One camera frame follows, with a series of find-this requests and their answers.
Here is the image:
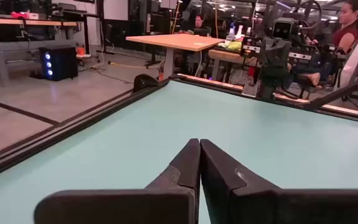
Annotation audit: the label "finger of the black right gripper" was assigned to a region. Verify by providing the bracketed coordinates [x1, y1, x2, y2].
[260, 42, 275, 76]
[274, 42, 290, 76]

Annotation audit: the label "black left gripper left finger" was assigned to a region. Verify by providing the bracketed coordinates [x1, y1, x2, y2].
[34, 138, 202, 224]

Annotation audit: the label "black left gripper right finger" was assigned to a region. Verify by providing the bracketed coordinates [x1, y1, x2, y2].
[200, 138, 358, 224]

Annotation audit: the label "yellow-green cloth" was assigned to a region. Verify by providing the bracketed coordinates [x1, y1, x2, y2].
[218, 40, 243, 52]

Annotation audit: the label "clear spray bottle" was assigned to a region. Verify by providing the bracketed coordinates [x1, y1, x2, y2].
[227, 22, 237, 41]

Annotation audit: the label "wooden desk grey legs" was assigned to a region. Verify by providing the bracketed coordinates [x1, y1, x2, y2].
[208, 49, 260, 82]

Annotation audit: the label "person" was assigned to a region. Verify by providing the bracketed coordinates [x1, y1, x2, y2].
[183, 14, 213, 35]
[300, 0, 358, 88]

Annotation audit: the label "green table mat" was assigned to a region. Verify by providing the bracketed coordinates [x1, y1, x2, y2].
[0, 80, 358, 224]

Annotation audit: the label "light wooden desk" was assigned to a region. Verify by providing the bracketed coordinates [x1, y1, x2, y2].
[125, 33, 226, 82]

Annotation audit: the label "black table clamp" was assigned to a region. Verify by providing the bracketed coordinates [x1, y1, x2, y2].
[133, 73, 160, 93]

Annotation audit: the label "whiteboard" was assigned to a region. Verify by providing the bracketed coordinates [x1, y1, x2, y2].
[103, 0, 129, 21]

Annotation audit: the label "black computer tower blue lights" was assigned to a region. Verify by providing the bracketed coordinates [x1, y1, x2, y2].
[38, 45, 79, 82]

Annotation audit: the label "long wooden workbench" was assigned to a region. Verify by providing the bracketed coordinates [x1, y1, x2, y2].
[0, 15, 81, 86]

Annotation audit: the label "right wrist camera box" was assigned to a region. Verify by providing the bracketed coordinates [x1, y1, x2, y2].
[272, 17, 295, 40]

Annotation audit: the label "black aluminium table frame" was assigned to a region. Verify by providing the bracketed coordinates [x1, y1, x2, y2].
[0, 72, 358, 184]

